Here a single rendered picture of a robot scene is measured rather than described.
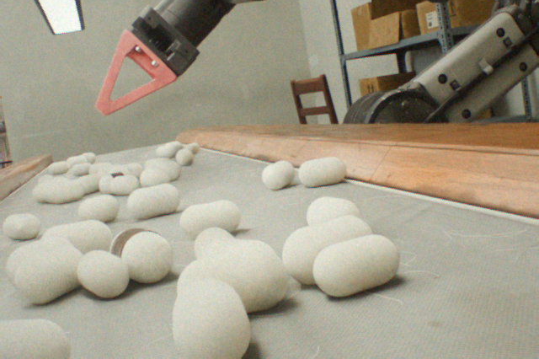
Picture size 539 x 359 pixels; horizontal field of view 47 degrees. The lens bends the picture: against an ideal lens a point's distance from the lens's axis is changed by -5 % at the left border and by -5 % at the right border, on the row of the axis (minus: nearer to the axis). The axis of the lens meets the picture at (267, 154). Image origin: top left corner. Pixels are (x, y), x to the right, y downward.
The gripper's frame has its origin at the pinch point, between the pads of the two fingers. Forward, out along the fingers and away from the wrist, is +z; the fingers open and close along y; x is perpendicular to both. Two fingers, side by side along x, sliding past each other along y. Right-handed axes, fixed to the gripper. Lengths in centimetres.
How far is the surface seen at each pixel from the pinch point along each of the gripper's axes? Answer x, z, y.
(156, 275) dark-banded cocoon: 6.4, 4.8, 37.7
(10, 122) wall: -51, 46, -438
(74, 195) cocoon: 3.4, 8.6, -0.5
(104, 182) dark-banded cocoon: 4.8, 5.6, 0.4
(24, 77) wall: -65, 14, -439
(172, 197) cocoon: 7.7, 2.2, 19.5
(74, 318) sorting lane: 4.6, 7.7, 39.8
